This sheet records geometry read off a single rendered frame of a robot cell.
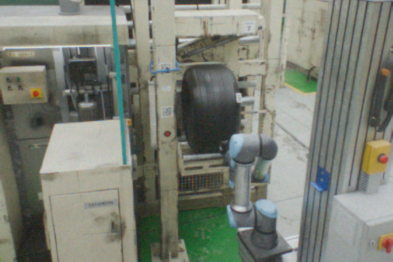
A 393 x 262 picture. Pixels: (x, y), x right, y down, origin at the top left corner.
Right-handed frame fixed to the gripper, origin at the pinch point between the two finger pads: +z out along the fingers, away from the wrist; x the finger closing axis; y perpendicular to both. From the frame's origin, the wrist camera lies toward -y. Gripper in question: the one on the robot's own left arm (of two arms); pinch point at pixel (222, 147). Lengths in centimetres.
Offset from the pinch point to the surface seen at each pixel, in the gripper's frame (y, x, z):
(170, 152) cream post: -8.5, 31.2, 20.0
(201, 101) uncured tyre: 31.5, 13.6, -2.0
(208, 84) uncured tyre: 40.6, 7.9, 3.3
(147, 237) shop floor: -96, 48, 61
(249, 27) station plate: 72, -29, 36
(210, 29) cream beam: 72, -1, 36
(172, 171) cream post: -22.7, 30.5, 21.8
